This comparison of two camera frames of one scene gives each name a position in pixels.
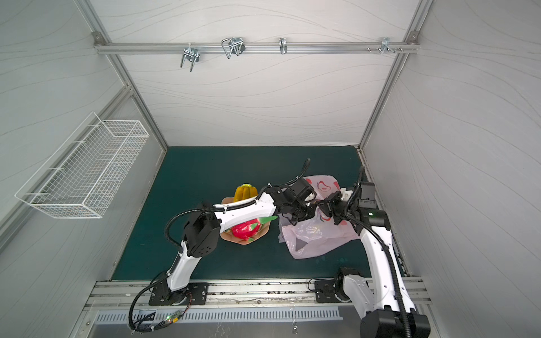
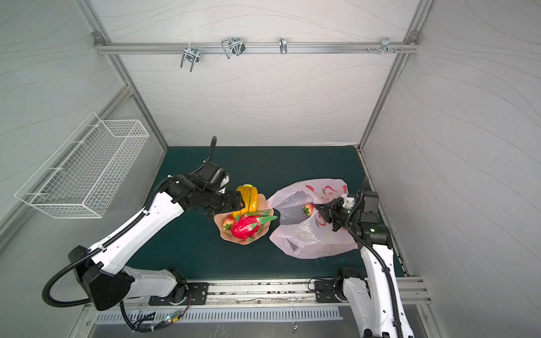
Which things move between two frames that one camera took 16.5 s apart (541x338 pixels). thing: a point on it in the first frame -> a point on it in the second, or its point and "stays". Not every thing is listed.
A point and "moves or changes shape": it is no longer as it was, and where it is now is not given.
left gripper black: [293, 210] -> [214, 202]
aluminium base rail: [227, 295] stays
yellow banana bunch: [246, 191] stays
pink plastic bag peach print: [318, 231] moves or changes shape
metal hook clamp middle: [234, 45] stays
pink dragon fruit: [249, 229] stays
